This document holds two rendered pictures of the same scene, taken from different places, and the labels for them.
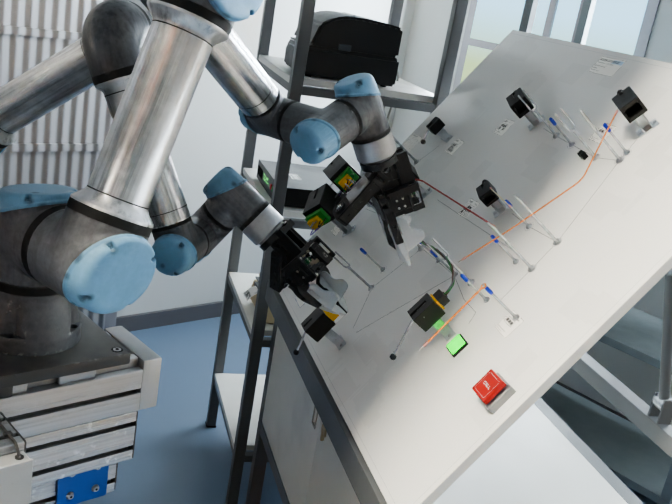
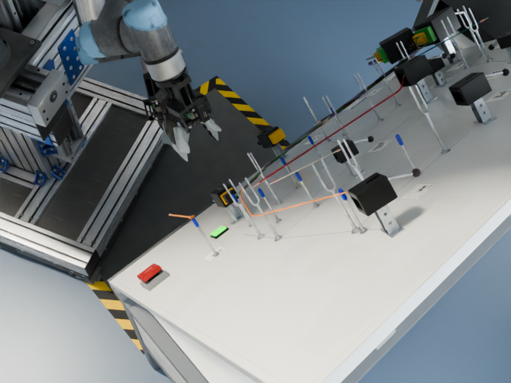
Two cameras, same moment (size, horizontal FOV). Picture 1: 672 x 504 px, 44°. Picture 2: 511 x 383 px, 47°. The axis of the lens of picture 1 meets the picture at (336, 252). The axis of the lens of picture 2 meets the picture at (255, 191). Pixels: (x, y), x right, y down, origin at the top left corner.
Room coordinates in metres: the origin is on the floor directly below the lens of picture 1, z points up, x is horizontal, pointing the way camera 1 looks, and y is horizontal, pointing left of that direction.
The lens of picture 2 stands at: (1.31, -0.83, 2.38)
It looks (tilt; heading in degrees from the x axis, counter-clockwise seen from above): 61 degrees down; 61
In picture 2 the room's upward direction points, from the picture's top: 6 degrees clockwise
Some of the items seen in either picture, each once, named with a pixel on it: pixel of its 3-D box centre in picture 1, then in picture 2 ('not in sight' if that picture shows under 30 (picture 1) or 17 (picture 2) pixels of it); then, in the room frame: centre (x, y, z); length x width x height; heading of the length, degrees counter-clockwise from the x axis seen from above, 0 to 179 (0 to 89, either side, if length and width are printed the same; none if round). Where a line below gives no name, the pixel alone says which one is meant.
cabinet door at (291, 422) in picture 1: (292, 410); not in sight; (2.08, 0.04, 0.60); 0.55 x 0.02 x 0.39; 18
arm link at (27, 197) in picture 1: (37, 230); not in sight; (1.14, 0.43, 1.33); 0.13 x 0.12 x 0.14; 54
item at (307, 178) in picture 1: (314, 186); (509, 9); (2.69, 0.11, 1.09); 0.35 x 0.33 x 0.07; 18
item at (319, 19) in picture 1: (342, 45); not in sight; (2.65, 0.09, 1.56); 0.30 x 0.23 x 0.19; 110
